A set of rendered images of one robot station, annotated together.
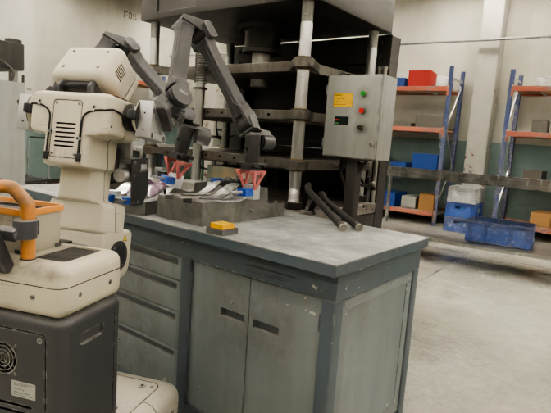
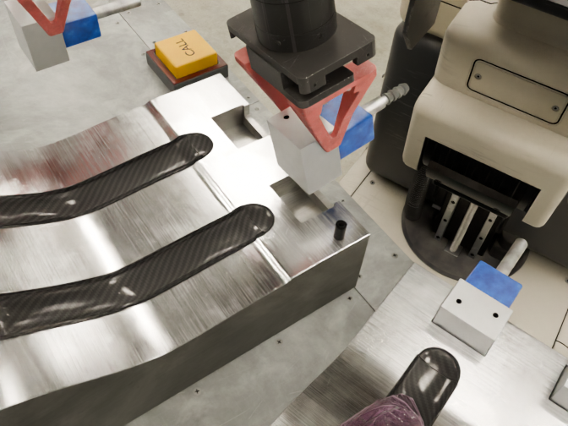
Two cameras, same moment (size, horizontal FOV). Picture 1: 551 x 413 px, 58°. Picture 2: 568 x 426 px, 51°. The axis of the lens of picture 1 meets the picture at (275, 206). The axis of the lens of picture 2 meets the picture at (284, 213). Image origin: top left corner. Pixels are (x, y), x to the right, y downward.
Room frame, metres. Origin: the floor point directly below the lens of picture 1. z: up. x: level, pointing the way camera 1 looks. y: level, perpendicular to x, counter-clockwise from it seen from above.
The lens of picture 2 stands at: (2.28, 0.48, 1.31)
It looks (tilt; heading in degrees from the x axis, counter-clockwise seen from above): 52 degrees down; 194
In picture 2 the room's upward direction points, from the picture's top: 5 degrees clockwise
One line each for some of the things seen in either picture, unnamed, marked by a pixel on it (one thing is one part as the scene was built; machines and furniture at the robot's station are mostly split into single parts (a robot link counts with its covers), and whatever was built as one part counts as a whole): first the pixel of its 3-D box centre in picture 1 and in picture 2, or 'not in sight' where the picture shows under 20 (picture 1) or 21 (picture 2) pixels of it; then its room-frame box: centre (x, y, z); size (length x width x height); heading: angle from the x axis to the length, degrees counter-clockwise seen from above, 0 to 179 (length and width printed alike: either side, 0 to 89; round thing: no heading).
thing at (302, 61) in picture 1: (261, 86); not in sight; (3.12, 0.14, 1.45); 1.29 x 0.82 x 0.19; 52
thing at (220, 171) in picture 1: (251, 180); not in sight; (3.04, 0.16, 0.87); 0.50 x 0.27 x 0.17; 142
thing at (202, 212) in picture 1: (224, 200); (47, 271); (2.07, 0.22, 0.87); 0.50 x 0.26 x 0.14; 142
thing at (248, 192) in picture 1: (243, 192); (82, 18); (1.82, 0.12, 0.94); 0.13 x 0.05 x 0.05; 142
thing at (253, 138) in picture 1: (253, 141); not in sight; (1.85, 0.10, 1.12); 0.07 x 0.06 x 0.07; 139
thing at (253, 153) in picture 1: (252, 157); not in sight; (1.85, 0.10, 1.06); 0.10 x 0.07 x 0.07; 52
